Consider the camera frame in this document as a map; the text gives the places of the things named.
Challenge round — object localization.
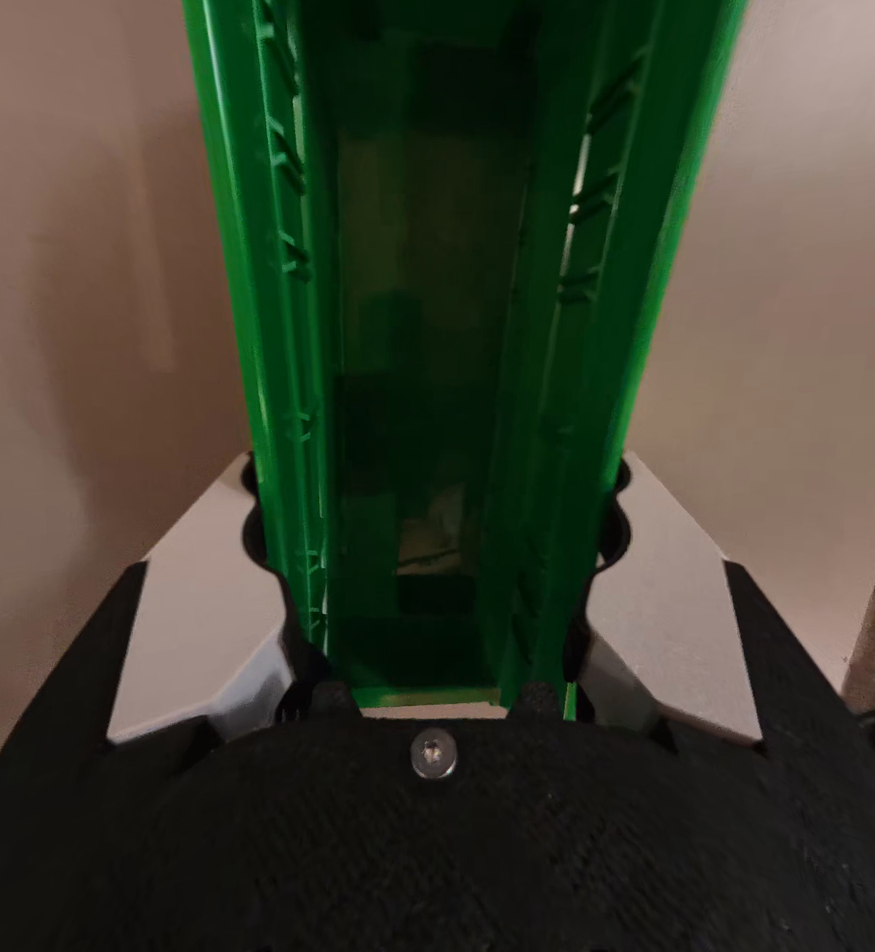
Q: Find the green plastic bin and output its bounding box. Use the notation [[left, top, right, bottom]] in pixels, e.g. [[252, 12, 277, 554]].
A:
[[183, 0, 751, 722]]

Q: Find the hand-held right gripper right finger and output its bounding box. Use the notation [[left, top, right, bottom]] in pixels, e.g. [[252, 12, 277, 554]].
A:
[[564, 451, 767, 747]]

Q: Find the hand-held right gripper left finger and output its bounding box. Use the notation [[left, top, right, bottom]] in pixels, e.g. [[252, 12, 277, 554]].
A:
[[106, 451, 327, 746]]

